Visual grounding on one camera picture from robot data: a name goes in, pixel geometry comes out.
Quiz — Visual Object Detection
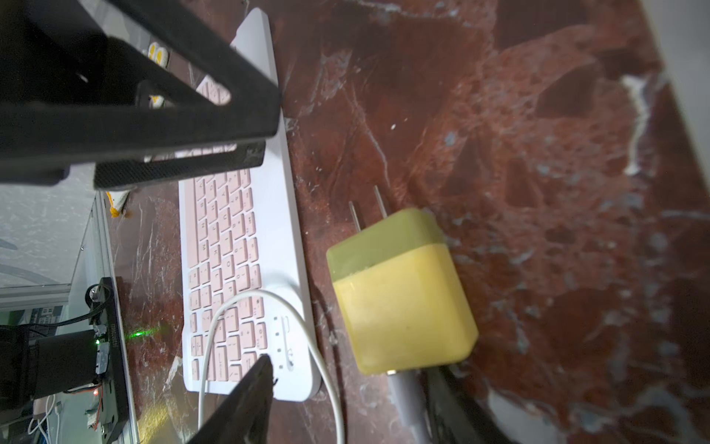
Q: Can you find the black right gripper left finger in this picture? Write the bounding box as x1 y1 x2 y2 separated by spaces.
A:
189 356 274 444

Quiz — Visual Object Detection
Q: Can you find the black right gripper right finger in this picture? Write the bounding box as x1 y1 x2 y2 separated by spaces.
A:
425 366 513 444

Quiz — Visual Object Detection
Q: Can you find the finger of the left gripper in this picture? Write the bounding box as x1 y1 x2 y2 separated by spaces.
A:
1 1 281 185
94 141 266 191

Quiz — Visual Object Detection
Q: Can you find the pink keyboard charging cable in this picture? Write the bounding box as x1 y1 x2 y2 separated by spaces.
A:
197 287 434 444

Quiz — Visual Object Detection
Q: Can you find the yellow charger plug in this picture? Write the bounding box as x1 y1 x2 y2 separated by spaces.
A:
327 199 479 375

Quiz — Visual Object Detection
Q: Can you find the pink wireless keyboard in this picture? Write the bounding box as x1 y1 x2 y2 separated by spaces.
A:
177 6 324 403

